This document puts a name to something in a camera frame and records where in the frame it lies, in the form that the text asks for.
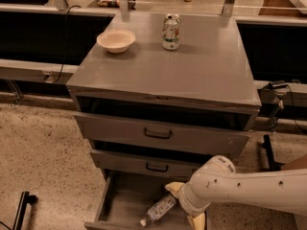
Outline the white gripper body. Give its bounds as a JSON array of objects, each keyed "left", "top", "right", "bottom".
[{"left": 177, "top": 183, "right": 210, "bottom": 217}]

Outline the clear plastic water bottle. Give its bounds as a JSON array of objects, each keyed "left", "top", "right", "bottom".
[{"left": 140, "top": 194, "right": 177, "bottom": 227}]

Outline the black device on rail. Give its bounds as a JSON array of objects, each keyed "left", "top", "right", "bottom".
[{"left": 267, "top": 80, "right": 288, "bottom": 89}]

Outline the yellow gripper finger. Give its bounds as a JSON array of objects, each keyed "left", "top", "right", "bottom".
[
  {"left": 187, "top": 213, "right": 205, "bottom": 230},
  {"left": 164, "top": 182, "right": 184, "bottom": 198}
]

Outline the white paper bowl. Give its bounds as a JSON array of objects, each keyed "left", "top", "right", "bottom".
[{"left": 96, "top": 29, "right": 136, "bottom": 54}]

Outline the grey middle drawer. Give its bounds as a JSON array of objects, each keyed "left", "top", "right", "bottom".
[{"left": 90, "top": 149, "right": 201, "bottom": 180}]

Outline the black metal stand leg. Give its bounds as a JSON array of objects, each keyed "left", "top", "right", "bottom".
[{"left": 262, "top": 135, "right": 282, "bottom": 171}]

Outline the black drawer handle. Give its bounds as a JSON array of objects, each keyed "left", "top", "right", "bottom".
[
  {"left": 143, "top": 127, "right": 173, "bottom": 139},
  {"left": 146, "top": 163, "right": 169, "bottom": 173}
]

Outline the black bar floor left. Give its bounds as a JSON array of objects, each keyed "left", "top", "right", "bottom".
[{"left": 12, "top": 191, "right": 37, "bottom": 230}]

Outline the green white soda can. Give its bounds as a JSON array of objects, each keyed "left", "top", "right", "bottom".
[{"left": 162, "top": 14, "right": 181, "bottom": 51}]

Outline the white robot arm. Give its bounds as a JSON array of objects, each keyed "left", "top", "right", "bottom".
[{"left": 165, "top": 155, "right": 307, "bottom": 230}]

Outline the grey drawer cabinet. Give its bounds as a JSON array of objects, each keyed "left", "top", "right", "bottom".
[{"left": 65, "top": 11, "right": 262, "bottom": 230}]

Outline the wooden counter top right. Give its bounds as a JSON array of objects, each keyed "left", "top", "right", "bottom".
[{"left": 259, "top": 0, "right": 306, "bottom": 17}]

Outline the grey drawer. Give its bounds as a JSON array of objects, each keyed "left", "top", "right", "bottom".
[
  {"left": 75, "top": 112, "right": 249, "bottom": 158},
  {"left": 90, "top": 149, "right": 201, "bottom": 180},
  {"left": 84, "top": 171, "right": 192, "bottom": 230}
]

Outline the black top drawer handle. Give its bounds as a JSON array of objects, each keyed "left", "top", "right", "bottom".
[{"left": 143, "top": 127, "right": 173, "bottom": 139}]

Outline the black hanging cable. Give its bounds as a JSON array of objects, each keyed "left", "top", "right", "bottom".
[{"left": 52, "top": 5, "right": 83, "bottom": 84}]

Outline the black middle drawer handle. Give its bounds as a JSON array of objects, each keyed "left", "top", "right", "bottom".
[{"left": 146, "top": 163, "right": 169, "bottom": 173}]

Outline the brown cardboard box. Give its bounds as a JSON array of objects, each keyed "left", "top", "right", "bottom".
[{"left": 281, "top": 154, "right": 307, "bottom": 171}]

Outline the grey top drawer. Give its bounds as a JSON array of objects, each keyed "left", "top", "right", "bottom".
[{"left": 75, "top": 112, "right": 249, "bottom": 158}]

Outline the grey bottom drawer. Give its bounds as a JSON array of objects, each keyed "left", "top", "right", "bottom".
[{"left": 84, "top": 171, "right": 192, "bottom": 230}]

